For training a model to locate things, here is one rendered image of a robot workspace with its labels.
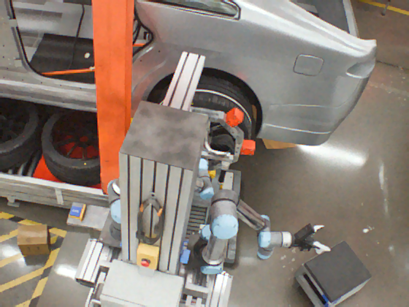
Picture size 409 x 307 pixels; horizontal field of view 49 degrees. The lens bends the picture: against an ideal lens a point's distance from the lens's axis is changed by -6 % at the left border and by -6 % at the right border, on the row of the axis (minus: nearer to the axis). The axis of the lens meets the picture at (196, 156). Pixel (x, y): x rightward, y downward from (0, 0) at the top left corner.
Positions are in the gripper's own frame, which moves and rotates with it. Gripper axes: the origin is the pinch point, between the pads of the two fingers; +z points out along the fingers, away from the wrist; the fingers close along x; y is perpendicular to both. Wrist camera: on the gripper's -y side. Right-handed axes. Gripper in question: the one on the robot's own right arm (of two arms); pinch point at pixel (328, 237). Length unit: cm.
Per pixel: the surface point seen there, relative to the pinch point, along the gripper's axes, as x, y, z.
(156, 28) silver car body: -111, -47, -90
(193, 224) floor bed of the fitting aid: -91, 107, -53
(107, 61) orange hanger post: -60, -55, -114
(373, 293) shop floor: -34, 120, 88
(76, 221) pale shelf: -60, 71, -137
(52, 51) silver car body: -186, 19, -171
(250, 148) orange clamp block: -89, 23, -25
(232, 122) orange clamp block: -88, 2, -40
